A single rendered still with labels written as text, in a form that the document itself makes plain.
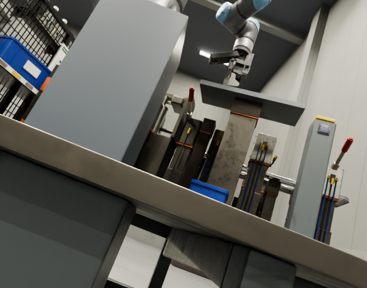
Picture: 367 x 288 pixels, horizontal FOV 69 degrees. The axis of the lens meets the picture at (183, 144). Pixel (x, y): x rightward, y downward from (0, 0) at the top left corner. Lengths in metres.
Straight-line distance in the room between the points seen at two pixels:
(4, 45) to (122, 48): 0.92
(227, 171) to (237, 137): 0.13
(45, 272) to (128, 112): 0.31
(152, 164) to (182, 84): 9.43
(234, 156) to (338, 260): 0.52
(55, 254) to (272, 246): 0.32
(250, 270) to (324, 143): 0.61
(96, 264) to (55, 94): 0.33
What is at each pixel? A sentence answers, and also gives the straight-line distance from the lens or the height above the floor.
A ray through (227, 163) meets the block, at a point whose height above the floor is 0.90.
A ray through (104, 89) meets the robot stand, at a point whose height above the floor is 0.85.
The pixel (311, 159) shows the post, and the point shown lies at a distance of 0.93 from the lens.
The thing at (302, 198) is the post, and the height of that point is 0.87.
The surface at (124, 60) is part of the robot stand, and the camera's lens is 0.61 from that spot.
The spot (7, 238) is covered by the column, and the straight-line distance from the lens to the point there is 0.50.
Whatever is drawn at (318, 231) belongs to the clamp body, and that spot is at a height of 0.82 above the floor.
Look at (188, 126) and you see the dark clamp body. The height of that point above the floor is 1.04.
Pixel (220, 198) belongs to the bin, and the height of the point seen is 0.76.
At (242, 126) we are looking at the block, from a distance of 0.93.
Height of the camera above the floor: 0.64
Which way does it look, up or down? 18 degrees up
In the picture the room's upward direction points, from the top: 22 degrees clockwise
